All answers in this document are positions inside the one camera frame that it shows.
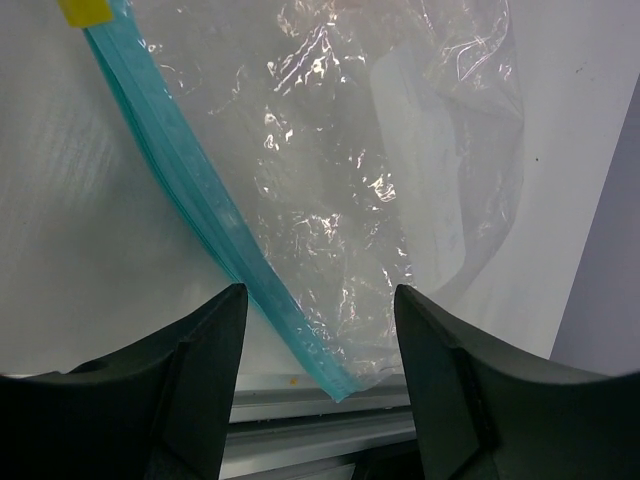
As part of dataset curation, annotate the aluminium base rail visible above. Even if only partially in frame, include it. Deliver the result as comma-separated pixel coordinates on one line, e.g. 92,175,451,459
220,374,415,479

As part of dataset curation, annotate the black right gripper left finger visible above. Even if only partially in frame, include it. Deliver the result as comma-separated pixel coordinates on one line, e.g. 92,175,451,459
1,284,248,479

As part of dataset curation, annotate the clear zip top bag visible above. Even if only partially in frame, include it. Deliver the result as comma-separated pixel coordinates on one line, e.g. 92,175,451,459
60,1,524,401

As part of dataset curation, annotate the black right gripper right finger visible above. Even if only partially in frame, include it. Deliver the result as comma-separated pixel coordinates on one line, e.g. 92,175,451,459
394,285,639,479

